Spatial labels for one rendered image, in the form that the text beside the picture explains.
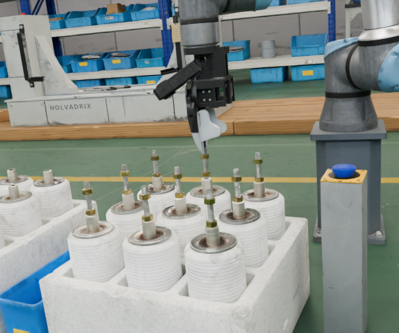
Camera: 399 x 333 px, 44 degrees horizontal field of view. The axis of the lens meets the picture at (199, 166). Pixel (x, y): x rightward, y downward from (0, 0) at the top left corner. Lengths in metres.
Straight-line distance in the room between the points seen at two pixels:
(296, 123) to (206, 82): 1.83
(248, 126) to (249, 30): 6.57
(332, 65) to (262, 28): 7.95
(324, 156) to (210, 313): 0.68
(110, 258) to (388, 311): 0.57
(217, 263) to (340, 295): 0.28
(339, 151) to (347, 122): 0.08
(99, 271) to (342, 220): 0.43
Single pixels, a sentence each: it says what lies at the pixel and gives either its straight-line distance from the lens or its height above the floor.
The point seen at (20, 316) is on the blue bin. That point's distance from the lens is 1.03.
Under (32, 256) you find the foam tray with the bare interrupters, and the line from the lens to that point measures 1.15.
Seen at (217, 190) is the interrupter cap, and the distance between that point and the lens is 1.04.
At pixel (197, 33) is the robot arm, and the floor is 0.58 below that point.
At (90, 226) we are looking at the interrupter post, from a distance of 0.90.
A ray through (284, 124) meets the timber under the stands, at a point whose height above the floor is 0.05.
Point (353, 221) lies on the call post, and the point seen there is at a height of 0.24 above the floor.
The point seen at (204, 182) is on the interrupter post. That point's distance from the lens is 1.02.
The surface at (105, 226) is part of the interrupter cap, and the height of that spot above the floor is 0.25.
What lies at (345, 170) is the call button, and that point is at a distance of 0.87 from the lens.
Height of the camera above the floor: 0.57
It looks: 15 degrees down
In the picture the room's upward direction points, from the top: 5 degrees counter-clockwise
